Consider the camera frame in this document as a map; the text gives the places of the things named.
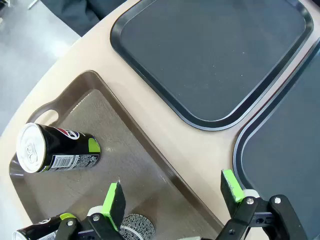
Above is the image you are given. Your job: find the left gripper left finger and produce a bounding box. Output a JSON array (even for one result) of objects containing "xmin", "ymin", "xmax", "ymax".
[{"xmin": 54, "ymin": 179, "xmax": 127, "ymax": 240}]

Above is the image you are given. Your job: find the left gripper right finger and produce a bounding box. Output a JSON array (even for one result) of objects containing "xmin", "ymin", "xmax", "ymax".
[{"xmin": 214, "ymin": 169, "xmax": 306, "ymax": 240}]

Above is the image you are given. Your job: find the person in dark blazer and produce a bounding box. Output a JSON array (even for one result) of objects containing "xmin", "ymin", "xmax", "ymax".
[{"xmin": 39, "ymin": 0, "xmax": 141, "ymax": 37}]

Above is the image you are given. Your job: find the black green Pepsi can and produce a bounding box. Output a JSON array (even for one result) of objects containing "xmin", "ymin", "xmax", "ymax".
[
  {"xmin": 12, "ymin": 212, "xmax": 76, "ymax": 240},
  {"xmin": 16, "ymin": 122, "xmax": 102, "ymax": 174}
]

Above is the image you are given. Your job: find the grey patterned drink can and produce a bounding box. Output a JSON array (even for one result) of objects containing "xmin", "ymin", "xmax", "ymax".
[{"xmin": 119, "ymin": 212, "xmax": 156, "ymax": 240}]

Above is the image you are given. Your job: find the brown plastic serving tray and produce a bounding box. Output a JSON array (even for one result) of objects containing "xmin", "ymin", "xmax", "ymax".
[{"xmin": 8, "ymin": 70, "xmax": 227, "ymax": 240}]

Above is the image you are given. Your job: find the black square serving tray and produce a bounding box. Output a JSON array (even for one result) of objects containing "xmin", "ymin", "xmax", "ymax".
[
  {"xmin": 109, "ymin": 0, "xmax": 315, "ymax": 131},
  {"xmin": 233, "ymin": 37, "xmax": 320, "ymax": 240}
]

